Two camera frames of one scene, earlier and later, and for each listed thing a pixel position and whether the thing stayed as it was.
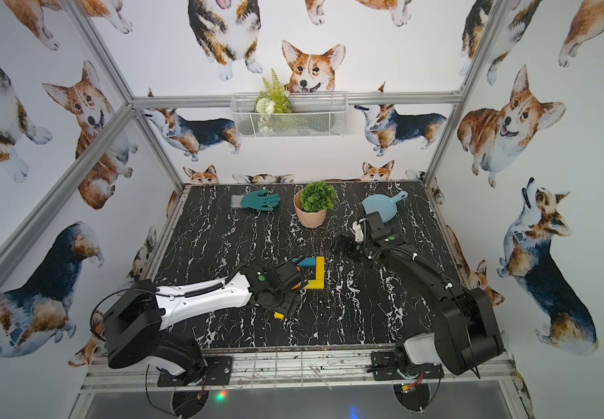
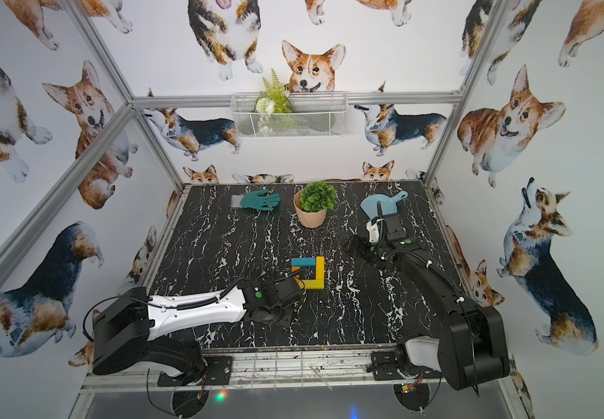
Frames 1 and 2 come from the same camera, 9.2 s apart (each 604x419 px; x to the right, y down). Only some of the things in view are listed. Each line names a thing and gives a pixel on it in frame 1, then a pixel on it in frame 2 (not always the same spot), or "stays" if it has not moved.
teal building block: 306,261 stays
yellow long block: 316,285 stays
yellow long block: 320,268 stays
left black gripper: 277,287 -> 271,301
